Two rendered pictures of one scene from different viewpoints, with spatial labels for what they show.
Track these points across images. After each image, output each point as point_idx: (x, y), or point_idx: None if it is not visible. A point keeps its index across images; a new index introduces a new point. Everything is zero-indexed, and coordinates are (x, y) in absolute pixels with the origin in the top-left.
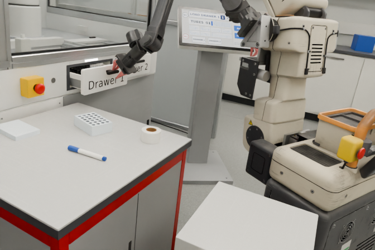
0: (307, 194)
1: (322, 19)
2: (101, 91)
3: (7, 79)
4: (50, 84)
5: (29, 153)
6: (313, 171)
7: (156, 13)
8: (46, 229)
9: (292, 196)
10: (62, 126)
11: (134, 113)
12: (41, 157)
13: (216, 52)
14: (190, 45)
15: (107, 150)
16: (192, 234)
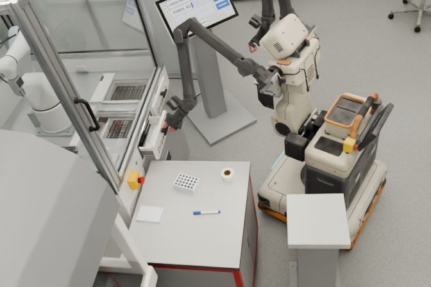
0: (332, 173)
1: (308, 49)
2: None
3: (124, 189)
4: (136, 166)
5: (177, 229)
6: (332, 162)
7: (184, 82)
8: (231, 269)
9: (323, 173)
10: (169, 195)
11: None
12: (186, 228)
13: None
14: None
15: (213, 202)
16: (294, 238)
